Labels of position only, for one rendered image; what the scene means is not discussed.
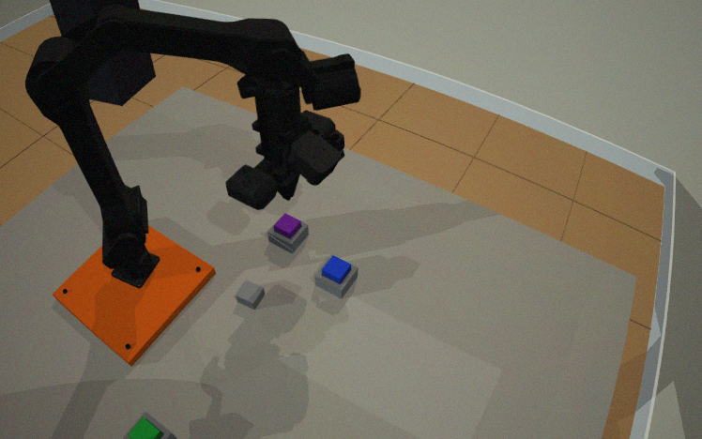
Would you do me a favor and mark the blue button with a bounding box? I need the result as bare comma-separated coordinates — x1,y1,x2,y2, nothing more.
314,255,359,299

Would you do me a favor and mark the green button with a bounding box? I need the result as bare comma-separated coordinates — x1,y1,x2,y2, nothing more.
123,412,176,439

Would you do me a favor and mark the purple button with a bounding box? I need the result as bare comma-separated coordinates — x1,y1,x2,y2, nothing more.
267,213,309,254

